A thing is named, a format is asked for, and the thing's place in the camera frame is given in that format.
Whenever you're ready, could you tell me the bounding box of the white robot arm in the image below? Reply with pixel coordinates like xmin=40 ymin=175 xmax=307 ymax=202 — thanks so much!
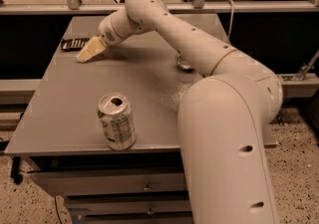
xmin=78 ymin=0 xmax=282 ymax=224

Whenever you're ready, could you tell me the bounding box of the top grey drawer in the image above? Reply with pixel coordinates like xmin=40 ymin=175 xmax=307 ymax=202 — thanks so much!
xmin=32 ymin=167 xmax=186 ymax=196

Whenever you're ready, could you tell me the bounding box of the middle grey drawer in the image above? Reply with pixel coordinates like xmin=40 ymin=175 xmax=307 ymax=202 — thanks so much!
xmin=64 ymin=193 xmax=191 ymax=216

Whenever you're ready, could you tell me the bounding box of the bottom grey drawer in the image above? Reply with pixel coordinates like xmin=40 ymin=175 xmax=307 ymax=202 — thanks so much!
xmin=73 ymin=212 xmax=193 ymax=224

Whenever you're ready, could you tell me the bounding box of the grey drawer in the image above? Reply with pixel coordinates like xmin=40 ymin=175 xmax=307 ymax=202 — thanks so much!
xmin=73 ymin=212 xmax=193 ymax=224
xmin=64 ymin=193 xmax=191 ymax=216
xmin=32 ymin=167 xmax=186 ymax=196

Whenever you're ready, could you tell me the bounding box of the white cable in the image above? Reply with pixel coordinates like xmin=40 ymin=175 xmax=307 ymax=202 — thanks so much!
xmin=226 ymin=0 xmax=235 ymax=41

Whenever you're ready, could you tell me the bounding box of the green white soda can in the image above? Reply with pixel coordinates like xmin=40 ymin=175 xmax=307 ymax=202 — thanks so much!
xmin=97 ymin=93 xmax=136 ymax=150

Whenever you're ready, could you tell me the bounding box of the red soda can lying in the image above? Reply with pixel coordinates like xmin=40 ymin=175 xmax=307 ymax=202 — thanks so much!
xmin=175 ymin=54 xmax=193 ymax=71

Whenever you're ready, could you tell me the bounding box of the grey drawer cabinet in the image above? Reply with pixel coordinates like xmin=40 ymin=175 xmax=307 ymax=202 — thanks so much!
xmin=4 ymin=13 xmax=278 ymax=224

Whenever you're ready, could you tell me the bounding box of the black caster leg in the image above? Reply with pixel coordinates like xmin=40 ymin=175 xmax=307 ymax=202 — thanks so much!
xmin=10 ymin=157 xmax=23 ymax=185

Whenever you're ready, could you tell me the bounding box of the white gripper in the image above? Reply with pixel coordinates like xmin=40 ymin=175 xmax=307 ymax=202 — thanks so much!
xmin=77 ymin=18 xmax=125 ymax=63

